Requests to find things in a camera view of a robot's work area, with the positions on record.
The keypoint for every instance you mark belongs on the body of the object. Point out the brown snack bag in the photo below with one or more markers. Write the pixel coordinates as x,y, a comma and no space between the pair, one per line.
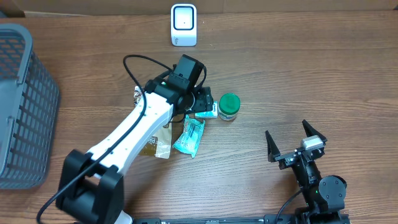
160,143

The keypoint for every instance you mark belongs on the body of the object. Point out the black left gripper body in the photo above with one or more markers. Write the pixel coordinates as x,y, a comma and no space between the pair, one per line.
203,102

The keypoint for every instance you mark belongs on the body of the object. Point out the teal wipes packet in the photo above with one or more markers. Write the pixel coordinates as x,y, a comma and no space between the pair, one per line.
189,140

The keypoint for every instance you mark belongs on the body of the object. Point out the grey plastic mesh basket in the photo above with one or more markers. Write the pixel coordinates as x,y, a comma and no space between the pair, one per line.
30,100

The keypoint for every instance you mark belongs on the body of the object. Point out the teal tissue pack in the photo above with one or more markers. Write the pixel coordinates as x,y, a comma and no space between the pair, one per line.
213,114

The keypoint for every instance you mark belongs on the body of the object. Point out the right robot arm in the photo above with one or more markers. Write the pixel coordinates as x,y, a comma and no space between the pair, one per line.
324,196

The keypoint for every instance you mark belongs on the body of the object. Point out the white barcode scanner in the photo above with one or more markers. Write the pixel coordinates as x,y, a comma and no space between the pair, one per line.
183,25

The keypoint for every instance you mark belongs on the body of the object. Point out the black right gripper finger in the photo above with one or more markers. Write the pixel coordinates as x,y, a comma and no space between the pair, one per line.
310,131
272,150

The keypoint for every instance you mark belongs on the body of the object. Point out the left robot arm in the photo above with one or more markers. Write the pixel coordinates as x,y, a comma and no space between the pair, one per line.
91,187

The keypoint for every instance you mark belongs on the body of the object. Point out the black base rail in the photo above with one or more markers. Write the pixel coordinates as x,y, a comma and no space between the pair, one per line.
211,221

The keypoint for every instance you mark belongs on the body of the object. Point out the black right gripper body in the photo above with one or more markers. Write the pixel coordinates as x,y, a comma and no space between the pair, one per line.
288,160

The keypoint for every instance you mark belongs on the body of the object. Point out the green lid jar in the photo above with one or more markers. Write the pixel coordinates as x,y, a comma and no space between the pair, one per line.
228,106

